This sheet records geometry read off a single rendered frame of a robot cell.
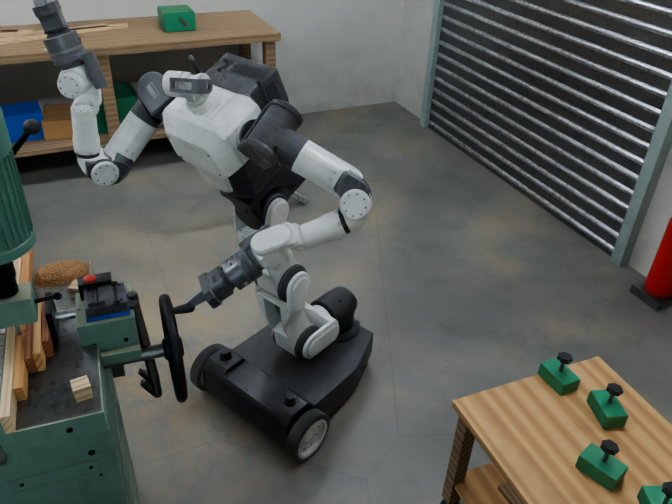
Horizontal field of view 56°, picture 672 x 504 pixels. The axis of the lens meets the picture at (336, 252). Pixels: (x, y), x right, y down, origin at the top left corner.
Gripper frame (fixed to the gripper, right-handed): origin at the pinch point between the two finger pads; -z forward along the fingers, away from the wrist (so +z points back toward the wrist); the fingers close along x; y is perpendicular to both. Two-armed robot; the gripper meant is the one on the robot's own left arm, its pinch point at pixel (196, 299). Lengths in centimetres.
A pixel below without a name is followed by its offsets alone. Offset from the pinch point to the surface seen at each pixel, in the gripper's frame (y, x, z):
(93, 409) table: 8.9, -28.5, -25.0
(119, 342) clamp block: 6.0, -6.6, -19.8
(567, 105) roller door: -129, 158, 192
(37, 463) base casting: 3, -26, -45
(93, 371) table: 9.5, -16.6, -24.6
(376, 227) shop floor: -132, 167, 61
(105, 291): 16.7, -0.5, -15.2
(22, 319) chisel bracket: 26.7, -8.8, -29.9
